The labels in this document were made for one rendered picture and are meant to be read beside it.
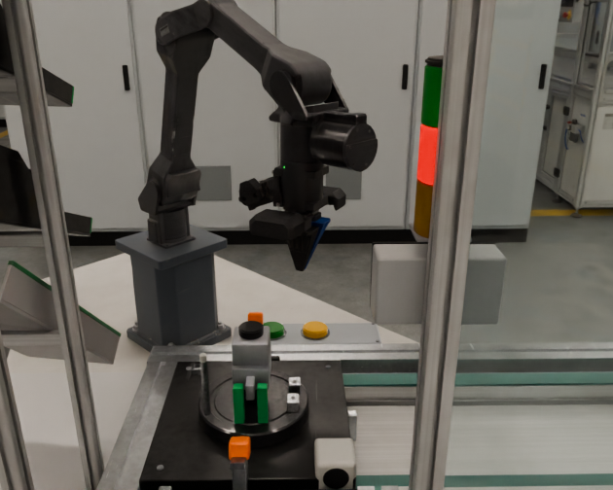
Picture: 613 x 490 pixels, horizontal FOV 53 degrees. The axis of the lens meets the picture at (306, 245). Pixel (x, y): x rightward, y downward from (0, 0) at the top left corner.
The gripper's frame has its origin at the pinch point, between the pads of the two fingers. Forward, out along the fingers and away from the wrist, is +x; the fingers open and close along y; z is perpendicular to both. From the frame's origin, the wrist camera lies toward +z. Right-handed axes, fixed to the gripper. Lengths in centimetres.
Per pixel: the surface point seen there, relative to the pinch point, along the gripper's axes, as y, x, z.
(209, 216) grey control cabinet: -238, 82, 171
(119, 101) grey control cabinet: -214, 12, 215
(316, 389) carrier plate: 5.6, 18.0, -5.2
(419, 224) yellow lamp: 19.3, -11.5, -20.6
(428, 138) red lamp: 19.9, -19.4, -20.9
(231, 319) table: -24.2, 27.5, 26.4
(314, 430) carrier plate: 13.5, 18.4, -8.3
